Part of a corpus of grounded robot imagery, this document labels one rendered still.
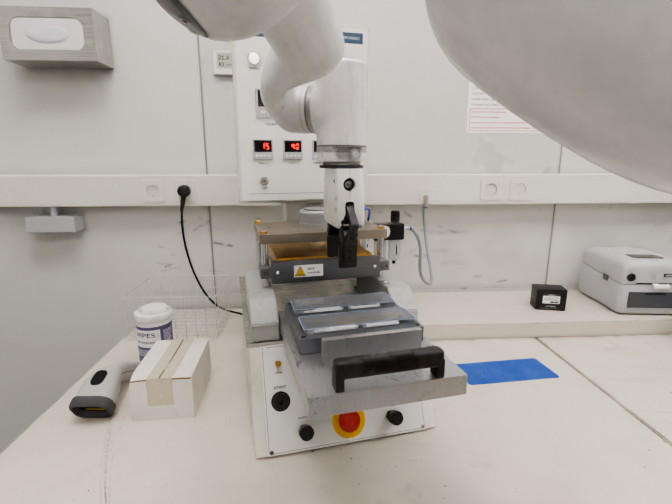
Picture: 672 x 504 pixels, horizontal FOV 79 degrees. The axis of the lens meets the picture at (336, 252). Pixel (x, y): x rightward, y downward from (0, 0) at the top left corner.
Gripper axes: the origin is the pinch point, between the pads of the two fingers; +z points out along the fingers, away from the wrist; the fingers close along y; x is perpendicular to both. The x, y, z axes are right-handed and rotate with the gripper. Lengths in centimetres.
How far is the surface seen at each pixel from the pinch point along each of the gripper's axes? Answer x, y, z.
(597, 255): -99, 36, 14
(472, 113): -61, 57, -31
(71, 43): 59, 73, -48
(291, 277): 7.2, 11.1, 7.0
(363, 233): -8.4, 12.3, -1.2
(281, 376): 11.3, -1.0, 21.8
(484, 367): -41, 12, 34
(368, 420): -3.9, -5.3, 30.6
